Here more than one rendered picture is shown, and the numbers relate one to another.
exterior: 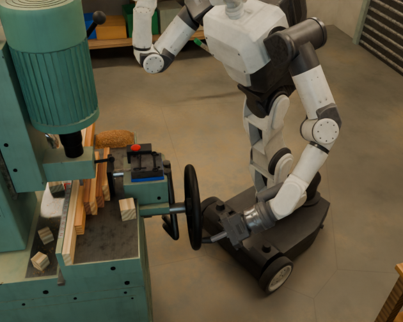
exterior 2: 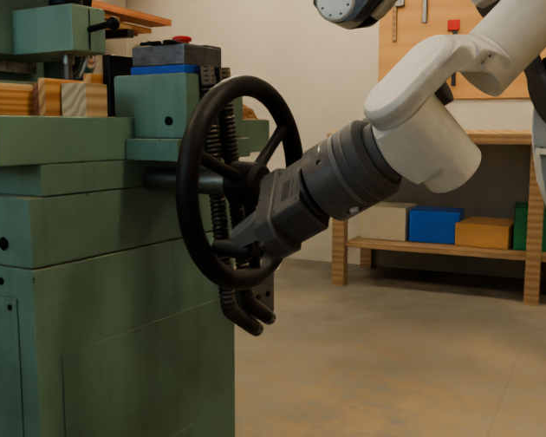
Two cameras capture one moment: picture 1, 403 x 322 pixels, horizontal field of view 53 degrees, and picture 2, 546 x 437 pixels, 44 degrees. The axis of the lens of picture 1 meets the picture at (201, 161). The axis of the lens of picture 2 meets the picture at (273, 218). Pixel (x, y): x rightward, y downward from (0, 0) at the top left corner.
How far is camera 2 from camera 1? 1.12 m
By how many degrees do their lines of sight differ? 48
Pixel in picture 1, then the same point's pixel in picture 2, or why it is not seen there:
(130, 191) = (122, 94)
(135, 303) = (15, 330)
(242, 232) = (289, 195)
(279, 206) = (380, 92)
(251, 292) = not seen: outside the picture
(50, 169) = (19, 23)
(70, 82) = not seen: outside the picture
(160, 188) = (172, 93)
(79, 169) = (53, 25)
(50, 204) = not seen: hidden behind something
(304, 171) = (490, 16)
